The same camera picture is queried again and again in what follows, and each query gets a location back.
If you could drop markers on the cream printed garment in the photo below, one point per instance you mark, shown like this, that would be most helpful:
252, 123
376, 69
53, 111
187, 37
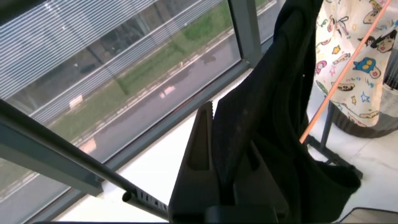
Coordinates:
351, 46

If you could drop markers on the black garment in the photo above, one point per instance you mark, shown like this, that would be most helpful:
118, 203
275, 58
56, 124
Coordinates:
280, 93

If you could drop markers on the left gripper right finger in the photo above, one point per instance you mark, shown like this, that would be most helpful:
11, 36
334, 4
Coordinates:
264, 193

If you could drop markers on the black clothes rack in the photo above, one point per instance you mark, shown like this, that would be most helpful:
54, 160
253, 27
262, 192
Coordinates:
77, 155

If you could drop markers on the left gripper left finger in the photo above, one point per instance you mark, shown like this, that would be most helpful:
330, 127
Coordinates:
192, 186

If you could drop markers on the window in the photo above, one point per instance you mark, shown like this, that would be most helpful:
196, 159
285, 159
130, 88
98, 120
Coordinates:
124, 62

